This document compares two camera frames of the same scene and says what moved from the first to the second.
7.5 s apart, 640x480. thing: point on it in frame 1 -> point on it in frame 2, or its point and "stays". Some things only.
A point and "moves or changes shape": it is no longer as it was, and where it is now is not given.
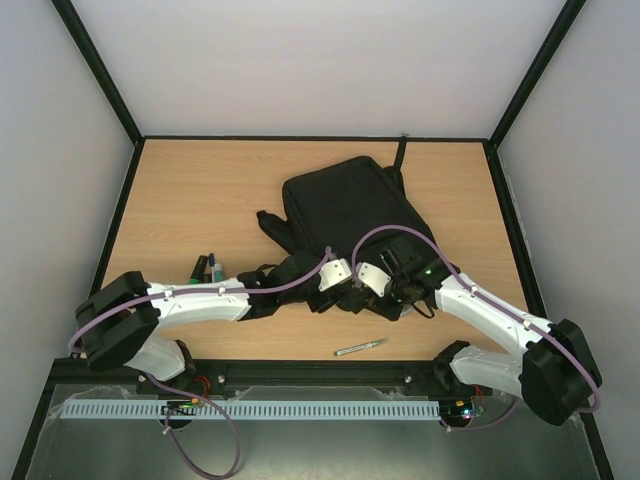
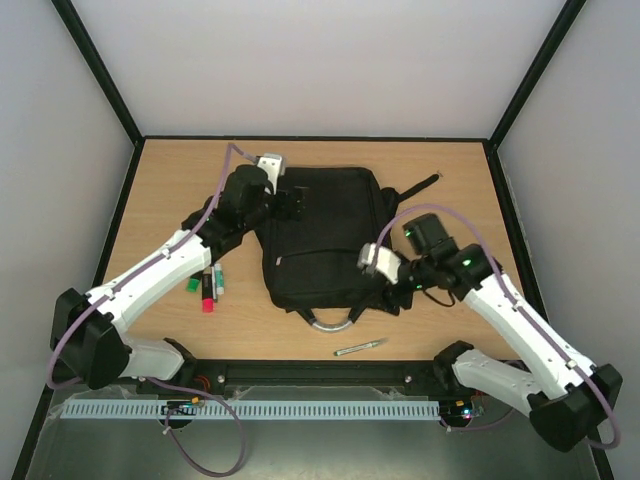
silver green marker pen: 360,347 stays
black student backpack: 340,221 moves or changes shape
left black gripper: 327,301 -> 285,212
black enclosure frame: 494,139 stays
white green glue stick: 218,271 stays
